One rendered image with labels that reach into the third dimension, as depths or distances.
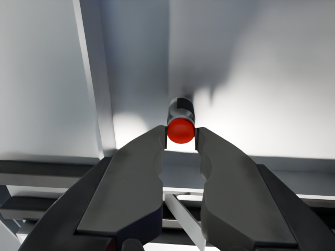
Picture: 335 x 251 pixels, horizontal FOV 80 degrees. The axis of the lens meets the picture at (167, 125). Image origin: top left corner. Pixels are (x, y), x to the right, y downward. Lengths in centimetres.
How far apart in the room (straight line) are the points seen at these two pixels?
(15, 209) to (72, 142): 12
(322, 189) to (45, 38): 28
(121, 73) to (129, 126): 5
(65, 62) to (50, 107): 5
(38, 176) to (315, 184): 28
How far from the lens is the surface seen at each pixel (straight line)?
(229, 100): 19
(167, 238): 26
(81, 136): 23
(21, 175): 26
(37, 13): 21
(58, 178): 24
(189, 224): 22
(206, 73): 18
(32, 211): 30
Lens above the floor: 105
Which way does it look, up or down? 62 degrees down
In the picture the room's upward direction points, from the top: 173 degrees counter-clockwise
